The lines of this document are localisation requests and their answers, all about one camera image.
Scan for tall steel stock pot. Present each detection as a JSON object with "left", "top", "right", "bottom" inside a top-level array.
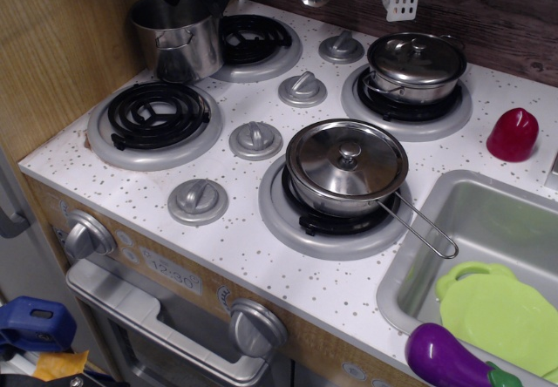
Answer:
[{"left": 130, "top": 0, "right": 224, "bottom": 83}]

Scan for grey stove knob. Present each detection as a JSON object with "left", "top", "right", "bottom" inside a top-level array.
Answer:
[
  {"left": 278, "top": 71, "right": 328, "bottom": 108},
  {"left": 318, "top": 31, "right": 364, "bottom": 65},
  {"left": 228, "top": 121, "right": 283, "bottom": 161},
  {"left": 167, "top": 179, "right": 228, "bottom": 227}
]

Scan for grey stove knob back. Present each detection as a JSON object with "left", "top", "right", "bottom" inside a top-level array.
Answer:
[{"left": 318, "top": 31, "right": 364, "bottom": 65}]

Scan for grey stove knob front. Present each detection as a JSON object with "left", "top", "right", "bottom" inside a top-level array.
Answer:
[{"left": 167, "top": 179, "right": 228, "bottom": 227}]

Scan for back left black burner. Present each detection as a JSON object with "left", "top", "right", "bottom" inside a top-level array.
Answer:
[{"left": 212, "top": 15, "right": 303, "bottom": 84}]

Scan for black burner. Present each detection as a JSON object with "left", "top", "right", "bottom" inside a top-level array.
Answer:
[
  {"left": 212, "top": 15, "right": 303, "bottom": 84},
  {"left": 341, "top": 66, "right": 473, "bottom": 142},
  {"left": 87, "top": 81, "right": 223, "bottom": 172},
  {"left": 258, "top": 157, "right": 412, "bottom": 261}
]

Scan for front left black burner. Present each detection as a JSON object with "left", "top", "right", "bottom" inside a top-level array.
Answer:
[{"left": 87, "top": 81, "right": 223, "bottom": 172}]

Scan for left grey oven dial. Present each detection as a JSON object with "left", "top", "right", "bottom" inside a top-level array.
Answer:
[{"left": 65, "top": 210, "right": 117, "bottom": 260}]

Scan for grey oven dial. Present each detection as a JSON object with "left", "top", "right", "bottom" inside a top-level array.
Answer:
[
  {"left": 228, "top": 298, "right": 289, "bottom": 358},
  {"left": 65, "top": 210, "right": 117, "bottom": 260}
]

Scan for back right black burner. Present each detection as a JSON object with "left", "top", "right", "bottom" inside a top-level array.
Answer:
[{"left": 341, "top": 66, "right": 473, "bottom": 142}]

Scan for front right black burner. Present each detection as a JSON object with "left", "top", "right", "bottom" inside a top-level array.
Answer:
[{"left": 258, "top": 157, "right": 412, "bottom": 261}]

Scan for grey toy sink basin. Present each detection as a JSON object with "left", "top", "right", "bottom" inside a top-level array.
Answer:
[{"left": 377, "top": 171, "right": 557, "bottom": 334}]

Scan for right grey oven dial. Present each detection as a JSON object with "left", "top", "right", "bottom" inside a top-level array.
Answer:
[{"left": 228, "top": 298, "right": 289, "bottom": 358}]

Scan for blue clamp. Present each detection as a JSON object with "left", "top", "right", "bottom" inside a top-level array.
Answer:
[{"left": 1, "top": 296, "right": 77, "bottom": 353}]

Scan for red toy bell pepper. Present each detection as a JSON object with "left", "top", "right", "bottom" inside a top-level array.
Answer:
[{"left": 486, "top": 107, "right": 539, "bottom": 162}]

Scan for green plastic cutting board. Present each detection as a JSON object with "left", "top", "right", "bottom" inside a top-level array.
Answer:
[{"left": 435, "top": 261, "right": 557, "bottom": 384}]

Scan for purple toy eggplant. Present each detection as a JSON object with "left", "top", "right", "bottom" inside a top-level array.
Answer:
[{"left": 405, "top": 322, "right": 523, "bottom": 387}]

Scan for lidded steel saucepan long handle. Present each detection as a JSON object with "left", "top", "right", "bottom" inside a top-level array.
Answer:
[{"left": 285, "top": 119, "right": 459, "bottom": 260}]

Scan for lidded steel pot with handles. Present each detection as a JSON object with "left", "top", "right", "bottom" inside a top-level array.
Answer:
[{"left": 363, "top": 32, "right": 467, "bottom": 105}]

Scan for grey fridge door handle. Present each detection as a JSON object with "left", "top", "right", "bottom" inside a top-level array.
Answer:
[{"left": 1, "top": 150, "right": 31, "bottom": 239}]

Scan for grey oven door handle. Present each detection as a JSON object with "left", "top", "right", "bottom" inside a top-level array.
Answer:
[{"left": 66, "top": 259, "right": 294, "bottom": 386}]

